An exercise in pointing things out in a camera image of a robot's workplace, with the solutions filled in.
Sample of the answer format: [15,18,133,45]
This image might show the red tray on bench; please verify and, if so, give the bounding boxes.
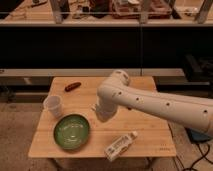
[110,0,172,19]

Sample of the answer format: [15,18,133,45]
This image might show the black floor cable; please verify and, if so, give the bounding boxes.
[173,139,213,171]

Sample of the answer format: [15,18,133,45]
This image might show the blue-black controller box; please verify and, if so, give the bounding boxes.
[186,129,211,143]

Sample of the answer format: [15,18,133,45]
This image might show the translucent plastic cup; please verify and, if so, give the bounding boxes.
[43,95,62,118]

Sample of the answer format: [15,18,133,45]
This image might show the clear plastic bottle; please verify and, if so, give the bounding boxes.
[104,131,138,162]

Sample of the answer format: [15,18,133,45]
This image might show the brown sausage toy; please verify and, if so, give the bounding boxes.
[64,82,81,92]

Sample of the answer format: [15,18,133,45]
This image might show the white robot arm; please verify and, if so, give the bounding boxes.
[95,70,213,137]

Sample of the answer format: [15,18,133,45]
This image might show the green ceramic bowl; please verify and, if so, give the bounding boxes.
[53,114,90,150]

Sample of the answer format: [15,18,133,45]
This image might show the wooden folding table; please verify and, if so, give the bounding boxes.
[27,76,177,171]

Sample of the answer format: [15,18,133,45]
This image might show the background shelf bench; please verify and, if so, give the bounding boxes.
[0,0,213,77]

